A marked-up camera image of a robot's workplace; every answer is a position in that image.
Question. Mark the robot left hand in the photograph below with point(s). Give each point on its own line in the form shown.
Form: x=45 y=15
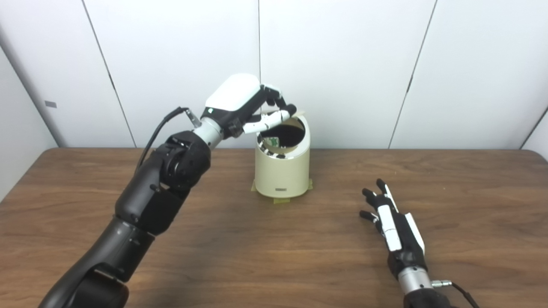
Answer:
x=233 y=98

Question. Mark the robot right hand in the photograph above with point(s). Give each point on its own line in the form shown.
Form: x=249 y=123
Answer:
x=406 y=244

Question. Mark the green white milk carton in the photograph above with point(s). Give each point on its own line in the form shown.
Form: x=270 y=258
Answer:
x=271 y=141

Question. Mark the cream-colored round bin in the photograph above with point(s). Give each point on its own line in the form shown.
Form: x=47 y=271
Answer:
x=282 y=173

